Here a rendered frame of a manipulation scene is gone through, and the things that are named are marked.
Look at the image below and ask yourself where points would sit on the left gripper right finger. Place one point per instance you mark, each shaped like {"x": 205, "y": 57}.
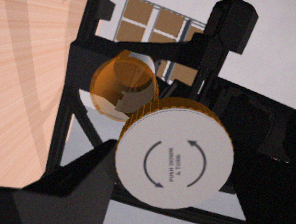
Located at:
{"x": 265, "y": 187}

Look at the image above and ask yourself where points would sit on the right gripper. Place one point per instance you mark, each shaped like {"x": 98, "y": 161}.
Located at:
{"x": 237, "y": 20}

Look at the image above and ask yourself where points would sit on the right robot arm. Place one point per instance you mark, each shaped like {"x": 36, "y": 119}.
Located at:
{"x": 246, "y": 121}

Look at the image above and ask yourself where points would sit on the orange pill bottle with white label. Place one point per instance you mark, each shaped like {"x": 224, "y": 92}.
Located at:
{"x": 122, "y": 88}

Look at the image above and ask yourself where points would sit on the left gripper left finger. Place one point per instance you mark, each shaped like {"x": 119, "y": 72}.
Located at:
{"x": 77, "y": 193}

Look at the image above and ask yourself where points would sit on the grey pill bottle cap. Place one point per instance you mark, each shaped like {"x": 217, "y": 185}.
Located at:
{"x": 173, "y": 153}

